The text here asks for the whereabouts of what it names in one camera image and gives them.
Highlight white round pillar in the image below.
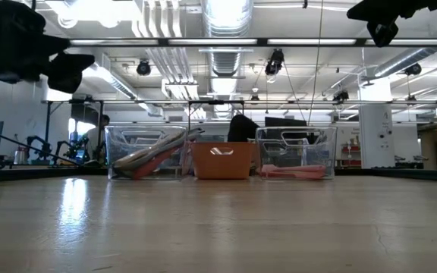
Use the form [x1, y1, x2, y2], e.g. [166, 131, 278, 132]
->
[358, 104, 394, 169]

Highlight black overhead rig gantry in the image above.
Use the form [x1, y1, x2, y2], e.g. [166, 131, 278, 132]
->
[68, 36, 437, 48]

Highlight pink silicone spatula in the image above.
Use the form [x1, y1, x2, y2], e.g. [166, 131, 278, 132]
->
[258, 164, 328, 174]

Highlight black overhead camera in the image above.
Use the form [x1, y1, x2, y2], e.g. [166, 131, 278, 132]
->
[264, 49, 285, 77]

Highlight background robot arms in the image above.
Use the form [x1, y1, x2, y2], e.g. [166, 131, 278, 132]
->
[27, 134, 90, 165]

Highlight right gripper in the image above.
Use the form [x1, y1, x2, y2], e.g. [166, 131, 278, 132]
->
[346, 0, 437, 49]

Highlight black ceiling spotlight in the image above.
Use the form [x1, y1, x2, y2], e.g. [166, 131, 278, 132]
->
[404, 62, 423, 77]
[137, 60, 152, 77]

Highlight wooden slotted spatula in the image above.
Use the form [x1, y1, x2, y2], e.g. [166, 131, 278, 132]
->
[114, 132, 189, 170]

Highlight black desk monitor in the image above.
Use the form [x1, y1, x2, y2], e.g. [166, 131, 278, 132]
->
[264, 116, 309, 128]

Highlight clear plastic bin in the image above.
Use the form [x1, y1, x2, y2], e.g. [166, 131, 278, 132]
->
[255, 126, 337, 180]
[104, 125, 188, 180]

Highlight silver ceiling air duct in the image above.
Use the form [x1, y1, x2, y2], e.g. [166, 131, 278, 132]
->
[201, 0, 256, 118]

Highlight black aluminium table frame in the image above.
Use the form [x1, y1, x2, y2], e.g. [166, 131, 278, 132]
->
[0, 165, 437, 184]

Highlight person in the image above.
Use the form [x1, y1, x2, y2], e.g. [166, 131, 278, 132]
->
[89, 115, 112, 164]
[228, 115, 261, 143]

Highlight red slotted spoon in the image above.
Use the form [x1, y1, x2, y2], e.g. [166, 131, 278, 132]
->
[133, 146, 181, 180]

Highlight orange plastic bin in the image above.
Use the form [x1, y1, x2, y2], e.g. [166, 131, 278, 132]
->
[190, 142, 253, 180]

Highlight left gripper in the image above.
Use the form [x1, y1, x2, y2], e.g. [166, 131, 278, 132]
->
[0, 0, 96, 95]

